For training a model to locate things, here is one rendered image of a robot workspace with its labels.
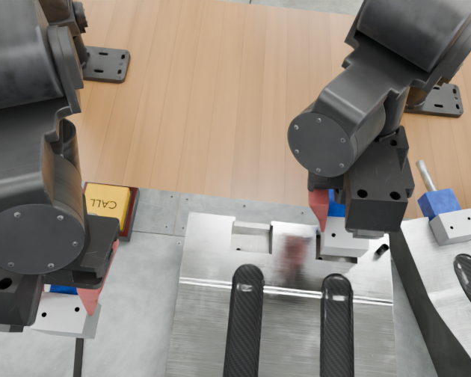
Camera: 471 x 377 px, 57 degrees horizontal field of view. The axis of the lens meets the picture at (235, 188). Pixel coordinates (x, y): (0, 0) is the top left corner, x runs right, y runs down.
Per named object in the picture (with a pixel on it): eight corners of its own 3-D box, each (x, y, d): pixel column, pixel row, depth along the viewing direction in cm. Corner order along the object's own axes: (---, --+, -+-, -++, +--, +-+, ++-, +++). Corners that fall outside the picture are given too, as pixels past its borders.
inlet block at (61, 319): (76, 220, 52) (63, 202, 47) (118, 224, 52) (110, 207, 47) (47, 334, 47) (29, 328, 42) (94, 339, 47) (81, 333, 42)
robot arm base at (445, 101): (487, 89, 71) (479, 57, 74) (365, 76, 70) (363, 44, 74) (461, 118, 78) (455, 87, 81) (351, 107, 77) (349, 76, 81)
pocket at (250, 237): (231, 227, 60) (232, 215, 56) (269, 231, 60) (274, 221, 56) (227, 259, 58) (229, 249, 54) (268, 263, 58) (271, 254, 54)
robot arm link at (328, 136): (354, 203, 35) (442, 87, 25) (268, 141, 37) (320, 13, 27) (409, 133, 41) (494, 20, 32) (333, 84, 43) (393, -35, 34)
